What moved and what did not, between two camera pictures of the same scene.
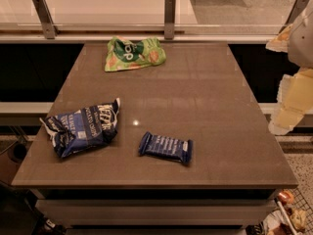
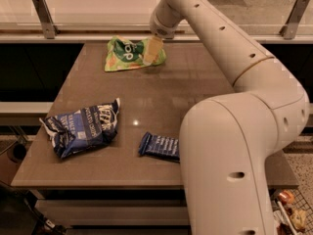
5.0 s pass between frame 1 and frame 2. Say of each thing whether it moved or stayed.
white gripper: moved
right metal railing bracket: stayed
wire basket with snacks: stayed
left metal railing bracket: stayed
